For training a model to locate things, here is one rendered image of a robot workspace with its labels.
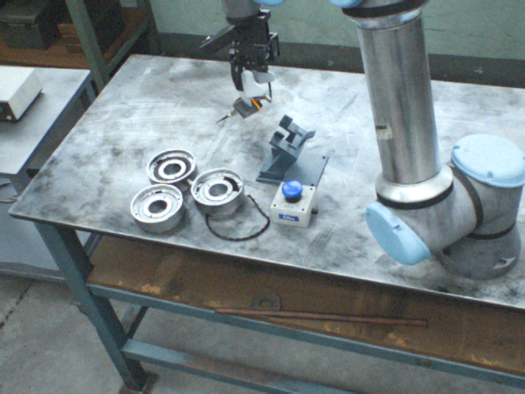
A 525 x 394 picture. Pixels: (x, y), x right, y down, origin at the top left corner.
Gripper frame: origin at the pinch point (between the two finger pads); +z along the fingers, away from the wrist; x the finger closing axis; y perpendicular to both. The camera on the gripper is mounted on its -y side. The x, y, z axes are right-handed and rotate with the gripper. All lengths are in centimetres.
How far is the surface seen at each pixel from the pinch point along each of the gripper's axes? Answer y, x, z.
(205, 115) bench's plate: -13.8, 1.5, 8.0
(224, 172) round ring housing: 1.4, -18.0, 6.8
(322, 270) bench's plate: 28.0, -33.1, 12.1
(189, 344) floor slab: -32, -12, 88
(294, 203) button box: 19.2, -23.1, 6.6
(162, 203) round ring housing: -8.0, -28.5, 8.4
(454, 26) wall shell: 16, 143, 57
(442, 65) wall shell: 11, 144, 76
